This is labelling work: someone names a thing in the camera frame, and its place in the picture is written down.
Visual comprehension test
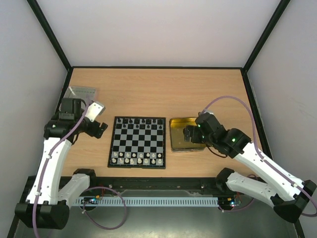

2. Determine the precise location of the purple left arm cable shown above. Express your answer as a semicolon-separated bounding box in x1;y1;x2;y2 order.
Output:
32;95;127;238

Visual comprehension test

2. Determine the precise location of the silver metal tin lid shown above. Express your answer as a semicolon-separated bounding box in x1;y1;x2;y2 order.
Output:
63;86;97;104

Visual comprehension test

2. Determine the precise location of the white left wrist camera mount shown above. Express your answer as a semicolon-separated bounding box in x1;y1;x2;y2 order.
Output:
85;102;106;122

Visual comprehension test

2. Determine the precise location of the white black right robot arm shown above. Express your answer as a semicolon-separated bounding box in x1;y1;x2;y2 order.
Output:
183;113;317;223

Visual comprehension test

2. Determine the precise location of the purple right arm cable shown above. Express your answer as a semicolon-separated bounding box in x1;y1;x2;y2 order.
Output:
203;96;317;218

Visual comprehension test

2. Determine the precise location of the controller circuit board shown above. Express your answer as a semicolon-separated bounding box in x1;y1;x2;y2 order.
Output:
81;196;103;205
218;197;241;210

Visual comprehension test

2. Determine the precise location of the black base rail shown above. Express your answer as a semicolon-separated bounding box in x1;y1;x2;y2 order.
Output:
24;176;246;195

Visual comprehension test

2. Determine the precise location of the left controller circuit board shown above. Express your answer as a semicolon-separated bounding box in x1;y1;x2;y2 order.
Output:
81;196;103;205

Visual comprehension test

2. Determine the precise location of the black enclosure frame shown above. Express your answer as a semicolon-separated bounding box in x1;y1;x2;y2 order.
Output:
7;0;306;238

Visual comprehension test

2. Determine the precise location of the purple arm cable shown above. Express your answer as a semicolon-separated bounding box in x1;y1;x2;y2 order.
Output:
203;96;317;218
32;95;127;238

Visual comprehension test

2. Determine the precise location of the white slotted cable duct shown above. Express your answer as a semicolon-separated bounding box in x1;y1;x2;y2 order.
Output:
73;197;218;207

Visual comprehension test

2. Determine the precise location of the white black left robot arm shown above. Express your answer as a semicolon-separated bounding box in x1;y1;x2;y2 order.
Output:
15;98;107;230

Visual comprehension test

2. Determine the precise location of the gold metal tin box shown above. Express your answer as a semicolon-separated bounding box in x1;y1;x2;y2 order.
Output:
169;118;205;152

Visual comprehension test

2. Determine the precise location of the black silver chess board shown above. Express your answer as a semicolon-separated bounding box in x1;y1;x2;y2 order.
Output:
107;116;166;169

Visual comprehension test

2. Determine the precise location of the right controller circuit board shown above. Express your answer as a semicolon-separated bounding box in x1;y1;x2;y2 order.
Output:
218;197;241;210

